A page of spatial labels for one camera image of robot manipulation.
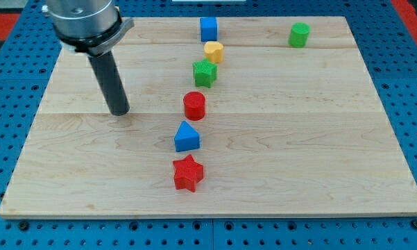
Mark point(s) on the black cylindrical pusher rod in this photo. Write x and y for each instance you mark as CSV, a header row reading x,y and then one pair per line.
x,y
107,75

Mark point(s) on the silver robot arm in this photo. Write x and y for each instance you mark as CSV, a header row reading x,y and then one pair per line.
x,y
93,28

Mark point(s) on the blue cube block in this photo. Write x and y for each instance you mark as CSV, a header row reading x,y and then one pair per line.
x,y
209,29

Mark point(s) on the red cylinder block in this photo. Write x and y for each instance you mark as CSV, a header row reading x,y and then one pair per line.
x,y
194,105

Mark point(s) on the green star block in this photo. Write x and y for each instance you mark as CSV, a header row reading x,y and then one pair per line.
x,y
204,73

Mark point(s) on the yellow heart block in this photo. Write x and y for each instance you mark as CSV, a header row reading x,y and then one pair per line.
x,y
214,51

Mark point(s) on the blue triangle block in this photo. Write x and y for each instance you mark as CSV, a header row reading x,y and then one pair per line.
x,y
186,138

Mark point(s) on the red star block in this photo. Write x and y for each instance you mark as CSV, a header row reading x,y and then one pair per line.
x,y
187,173

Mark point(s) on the green cylinder block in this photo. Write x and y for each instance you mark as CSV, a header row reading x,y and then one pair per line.
x,y
299,34

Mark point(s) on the wooden board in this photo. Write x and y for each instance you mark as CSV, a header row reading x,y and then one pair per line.
x,y
290,133

